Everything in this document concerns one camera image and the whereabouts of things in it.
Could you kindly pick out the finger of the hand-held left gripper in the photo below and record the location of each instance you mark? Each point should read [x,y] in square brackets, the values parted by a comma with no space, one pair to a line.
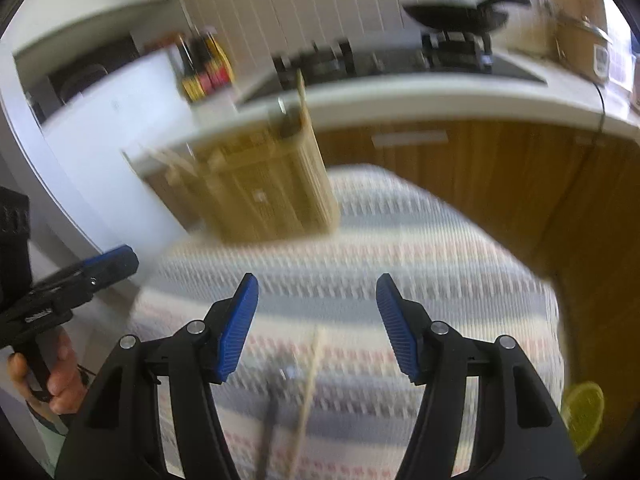
[112,262]

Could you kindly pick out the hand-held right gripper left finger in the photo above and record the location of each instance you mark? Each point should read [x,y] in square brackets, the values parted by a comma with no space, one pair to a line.
[240,330]

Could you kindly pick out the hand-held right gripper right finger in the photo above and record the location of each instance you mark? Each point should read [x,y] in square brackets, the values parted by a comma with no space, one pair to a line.
[397,330]

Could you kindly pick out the wooden chopstick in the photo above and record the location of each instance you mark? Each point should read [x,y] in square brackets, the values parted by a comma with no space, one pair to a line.
[310,385]
[300,95]

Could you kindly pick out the clear plastic spoon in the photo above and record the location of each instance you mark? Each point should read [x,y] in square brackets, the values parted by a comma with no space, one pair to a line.
[270,425]

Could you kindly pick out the yellow plastic utensil basket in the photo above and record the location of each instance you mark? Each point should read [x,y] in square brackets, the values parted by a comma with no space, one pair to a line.
[260,195]

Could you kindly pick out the person's left hand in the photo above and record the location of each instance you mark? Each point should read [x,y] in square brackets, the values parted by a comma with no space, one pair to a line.
[62,370]

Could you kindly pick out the striped woven table mat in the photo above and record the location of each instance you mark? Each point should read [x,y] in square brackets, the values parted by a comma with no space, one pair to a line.
[375,240]

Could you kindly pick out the wooden kitchen cabinet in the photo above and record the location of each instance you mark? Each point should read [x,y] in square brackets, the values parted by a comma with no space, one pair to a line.
[500,170]

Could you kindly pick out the yellow label sauce bottle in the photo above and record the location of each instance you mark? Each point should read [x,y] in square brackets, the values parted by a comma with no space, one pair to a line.
[192,85]

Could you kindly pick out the yellow-green round object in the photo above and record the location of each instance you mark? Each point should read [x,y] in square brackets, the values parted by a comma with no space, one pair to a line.
[582,415]

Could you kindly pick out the red label sauce bottle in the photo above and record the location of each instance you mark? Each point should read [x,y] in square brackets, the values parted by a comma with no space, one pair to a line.
[217,72]

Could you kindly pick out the white kitchen countertop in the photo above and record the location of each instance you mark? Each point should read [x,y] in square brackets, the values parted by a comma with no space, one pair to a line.
[425,105]

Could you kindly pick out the black gas stove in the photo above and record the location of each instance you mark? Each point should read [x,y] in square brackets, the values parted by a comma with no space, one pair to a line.
[380,62]

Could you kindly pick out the black wok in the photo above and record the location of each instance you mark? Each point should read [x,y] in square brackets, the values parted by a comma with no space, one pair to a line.
[450,15]

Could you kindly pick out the beige rice cooker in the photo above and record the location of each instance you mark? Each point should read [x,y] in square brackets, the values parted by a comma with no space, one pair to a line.
[575,45]

